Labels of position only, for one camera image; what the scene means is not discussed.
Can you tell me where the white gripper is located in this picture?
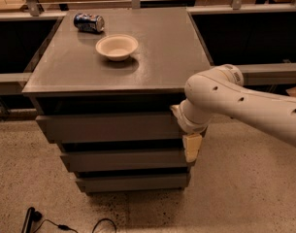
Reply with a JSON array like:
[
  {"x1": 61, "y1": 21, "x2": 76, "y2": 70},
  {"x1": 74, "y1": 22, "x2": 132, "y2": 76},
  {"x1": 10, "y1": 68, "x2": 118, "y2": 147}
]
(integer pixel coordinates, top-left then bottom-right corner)
[{"x1": 170, "y1": 105, "x2": 208, "y2": 163}]

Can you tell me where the grey top drawer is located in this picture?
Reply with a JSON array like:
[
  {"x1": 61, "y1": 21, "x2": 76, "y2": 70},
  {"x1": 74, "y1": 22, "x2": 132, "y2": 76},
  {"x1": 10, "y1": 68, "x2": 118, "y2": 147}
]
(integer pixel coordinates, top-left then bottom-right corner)
[{"x1": 36, "y1": 113, "x2": 182, "y2": 144}]

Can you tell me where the grey drawer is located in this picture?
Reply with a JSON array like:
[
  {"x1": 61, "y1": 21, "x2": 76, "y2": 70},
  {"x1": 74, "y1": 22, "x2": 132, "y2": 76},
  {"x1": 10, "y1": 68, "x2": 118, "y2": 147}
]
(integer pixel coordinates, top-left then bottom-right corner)
[
  {"x1": 76, "y1": 173, "x2": 189, "y2": 193},
  {"x1": 36, "y1": 113, "x2": 182, "y2": 144},
  {"x1": 61, "y1": 148, "x2": 193, "y2": 172}
]

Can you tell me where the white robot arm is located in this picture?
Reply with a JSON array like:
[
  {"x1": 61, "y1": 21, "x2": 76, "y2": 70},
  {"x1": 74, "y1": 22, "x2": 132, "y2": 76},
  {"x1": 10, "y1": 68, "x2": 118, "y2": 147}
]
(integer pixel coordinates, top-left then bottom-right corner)
[{"x1": 171, "y1": 64, "x2": 296, "y2": 162}]

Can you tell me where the grey drawer cabinet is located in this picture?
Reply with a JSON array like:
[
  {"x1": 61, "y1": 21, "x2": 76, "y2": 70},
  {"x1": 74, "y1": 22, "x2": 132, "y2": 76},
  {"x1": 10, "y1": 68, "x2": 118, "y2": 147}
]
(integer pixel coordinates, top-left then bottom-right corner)
[{"x1": 23, "y1": 8, "x2": 210, "y2": 180}]

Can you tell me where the grey bottom drawer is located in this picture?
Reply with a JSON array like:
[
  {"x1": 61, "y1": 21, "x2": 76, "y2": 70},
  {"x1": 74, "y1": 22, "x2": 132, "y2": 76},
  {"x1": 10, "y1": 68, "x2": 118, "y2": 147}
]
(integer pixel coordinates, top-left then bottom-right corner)
[{"x1": 76, "y1": 173, "x2": 189, "y2": 193}]

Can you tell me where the grey middle drawer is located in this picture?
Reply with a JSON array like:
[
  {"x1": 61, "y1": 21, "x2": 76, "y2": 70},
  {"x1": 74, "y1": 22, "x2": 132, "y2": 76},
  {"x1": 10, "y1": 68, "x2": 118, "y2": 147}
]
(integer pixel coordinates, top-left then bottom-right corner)
[{"x1": 61, "y1": 148, "x2": 193, "y2": 172}]

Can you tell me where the white paper bowl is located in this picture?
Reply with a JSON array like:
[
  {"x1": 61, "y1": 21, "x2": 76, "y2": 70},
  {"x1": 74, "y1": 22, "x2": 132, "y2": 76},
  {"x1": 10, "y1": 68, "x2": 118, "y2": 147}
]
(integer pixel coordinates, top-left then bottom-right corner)
[{"x1": 95, "y1": 34, "x2": 139, "y2": 61}]

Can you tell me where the blue soda can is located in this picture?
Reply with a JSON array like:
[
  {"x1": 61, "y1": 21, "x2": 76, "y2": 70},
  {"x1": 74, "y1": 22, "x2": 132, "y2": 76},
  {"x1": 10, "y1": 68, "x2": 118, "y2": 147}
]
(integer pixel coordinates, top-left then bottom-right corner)
[{"x1": 73, "y1": 13, "x2": 105, "y2": 33}]

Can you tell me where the black power adapter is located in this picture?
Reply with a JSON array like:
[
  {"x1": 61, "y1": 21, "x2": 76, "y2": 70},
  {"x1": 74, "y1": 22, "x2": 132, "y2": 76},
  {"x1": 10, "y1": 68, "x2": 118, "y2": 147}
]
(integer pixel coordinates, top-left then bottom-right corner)
[{"x1": 21, "y1": 207, "x2": 42, "y2": 233}]

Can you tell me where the grey metal railing frame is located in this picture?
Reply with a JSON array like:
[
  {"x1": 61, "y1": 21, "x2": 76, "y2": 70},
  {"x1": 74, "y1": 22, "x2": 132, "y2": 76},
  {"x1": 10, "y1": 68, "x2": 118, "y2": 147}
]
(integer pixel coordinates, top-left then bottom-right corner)
[{"x1": 0, "y1": 0, "x2": 296, "y2": 119}]

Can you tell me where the black cable on floor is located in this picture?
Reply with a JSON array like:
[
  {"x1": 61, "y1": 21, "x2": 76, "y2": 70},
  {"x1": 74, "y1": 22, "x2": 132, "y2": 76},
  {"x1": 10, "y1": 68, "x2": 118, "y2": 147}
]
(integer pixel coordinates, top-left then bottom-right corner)
[{"x1": 0, "y1": 217, "x2": 118, "y2": 233}]

